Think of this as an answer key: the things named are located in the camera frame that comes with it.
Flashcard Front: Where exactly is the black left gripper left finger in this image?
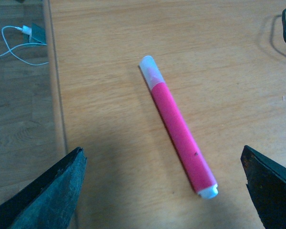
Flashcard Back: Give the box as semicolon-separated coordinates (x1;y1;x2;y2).
0;147;87;229

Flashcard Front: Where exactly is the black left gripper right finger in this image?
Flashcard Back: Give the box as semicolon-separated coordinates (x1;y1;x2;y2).
241;145;286;229

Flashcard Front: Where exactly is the pink marker with clear cap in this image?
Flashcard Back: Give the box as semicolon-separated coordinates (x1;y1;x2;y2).
139;55;218;199

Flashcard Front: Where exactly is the wooden nightstand cabinet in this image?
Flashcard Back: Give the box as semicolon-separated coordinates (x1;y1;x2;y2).
42;0;286;229

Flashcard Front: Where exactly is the open grey floor socket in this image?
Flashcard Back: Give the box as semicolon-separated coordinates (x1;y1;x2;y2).
23;23;47;46

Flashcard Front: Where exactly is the white plug adapter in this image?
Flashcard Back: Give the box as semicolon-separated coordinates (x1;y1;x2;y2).
16;25;32;36

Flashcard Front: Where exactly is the white charging cable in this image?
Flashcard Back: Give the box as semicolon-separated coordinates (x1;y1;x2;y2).
0;25;49;66

